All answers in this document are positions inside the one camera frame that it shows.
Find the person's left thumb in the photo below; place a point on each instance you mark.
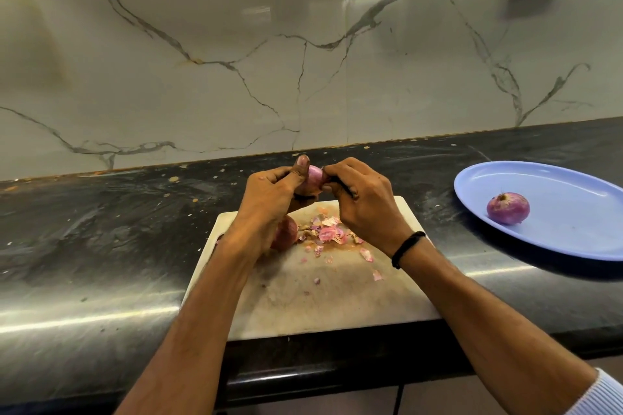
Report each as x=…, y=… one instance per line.
x=301, y=171

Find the person's left forearm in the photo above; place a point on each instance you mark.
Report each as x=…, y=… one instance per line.
x=194, y=332

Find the white cutting board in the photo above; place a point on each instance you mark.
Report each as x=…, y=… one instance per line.
x=331, y=298

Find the black wristband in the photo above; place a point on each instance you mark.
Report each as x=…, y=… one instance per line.
x=406, y=247

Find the person's right fingers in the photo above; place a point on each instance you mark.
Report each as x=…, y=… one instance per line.
x=343, y=174

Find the pile of pink onion peels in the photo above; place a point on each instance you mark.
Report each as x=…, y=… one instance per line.
x=332, y=233

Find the red onion with dry skin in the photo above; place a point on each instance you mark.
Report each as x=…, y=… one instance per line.
x=287, y=233

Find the person's right forearm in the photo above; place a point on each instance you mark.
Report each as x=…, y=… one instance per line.
x=486, y=332

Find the person's right hand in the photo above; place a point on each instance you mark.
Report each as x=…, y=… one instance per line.
x=370, y=205

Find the white ribbed sleeve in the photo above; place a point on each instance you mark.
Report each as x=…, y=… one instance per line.
x=601, y=397

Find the peeled purple onion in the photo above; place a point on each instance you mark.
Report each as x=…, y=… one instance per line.
x=507, y=208

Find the blue plastic plate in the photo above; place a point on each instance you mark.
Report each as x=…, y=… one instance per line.
x=569, y=205

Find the person's left hand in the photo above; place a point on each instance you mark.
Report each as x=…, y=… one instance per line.
x=265, y=200

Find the half-peeled red onion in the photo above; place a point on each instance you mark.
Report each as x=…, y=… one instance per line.
x=316, y=179

